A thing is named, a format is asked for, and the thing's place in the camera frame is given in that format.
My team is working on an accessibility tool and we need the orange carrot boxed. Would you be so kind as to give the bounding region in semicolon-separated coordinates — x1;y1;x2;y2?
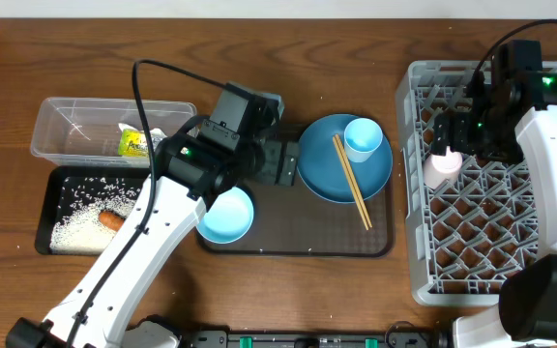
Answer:
99;211;125;231

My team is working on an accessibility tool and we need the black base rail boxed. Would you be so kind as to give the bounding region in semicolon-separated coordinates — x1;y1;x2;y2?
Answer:
180;327;454;348

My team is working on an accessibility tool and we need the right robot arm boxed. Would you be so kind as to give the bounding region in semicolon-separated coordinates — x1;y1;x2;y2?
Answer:
430;40;557;347

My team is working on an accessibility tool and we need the foil snack wrapper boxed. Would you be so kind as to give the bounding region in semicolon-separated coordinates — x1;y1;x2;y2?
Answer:
117;130;149;158

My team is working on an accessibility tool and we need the light blue cup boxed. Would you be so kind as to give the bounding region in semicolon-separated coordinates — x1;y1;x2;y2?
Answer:
343;118;384;162

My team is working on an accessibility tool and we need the grey dishwasher rack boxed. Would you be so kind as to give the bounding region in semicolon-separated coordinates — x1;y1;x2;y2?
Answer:
396;60;557;306

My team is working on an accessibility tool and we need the light blue bowl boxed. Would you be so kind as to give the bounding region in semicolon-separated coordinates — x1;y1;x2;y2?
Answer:
196;187;254;244

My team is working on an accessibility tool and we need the dark blue plate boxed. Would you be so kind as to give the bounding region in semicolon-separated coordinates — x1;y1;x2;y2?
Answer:
298;114;393;204

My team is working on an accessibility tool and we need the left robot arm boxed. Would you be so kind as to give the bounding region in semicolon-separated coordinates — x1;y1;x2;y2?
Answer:
5;83;284;347

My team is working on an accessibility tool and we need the clear plastic bin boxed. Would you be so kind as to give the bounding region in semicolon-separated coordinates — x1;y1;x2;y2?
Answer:
30;97;197;168

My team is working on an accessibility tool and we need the brown serving tray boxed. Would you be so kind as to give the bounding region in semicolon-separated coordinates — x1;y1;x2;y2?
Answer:
196;121;396;258

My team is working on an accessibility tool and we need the pink white cup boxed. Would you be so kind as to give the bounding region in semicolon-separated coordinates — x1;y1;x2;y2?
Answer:
423;147;463;189

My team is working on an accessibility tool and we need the white rice pile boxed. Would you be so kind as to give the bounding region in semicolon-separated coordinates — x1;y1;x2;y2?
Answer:
49;176;144;255

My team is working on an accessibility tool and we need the black waste tray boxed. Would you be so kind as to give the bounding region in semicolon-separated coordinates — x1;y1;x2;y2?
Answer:
35;166;149;255

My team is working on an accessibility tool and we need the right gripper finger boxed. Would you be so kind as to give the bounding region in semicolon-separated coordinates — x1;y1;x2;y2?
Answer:
450;112;475;155
430;114;451;156

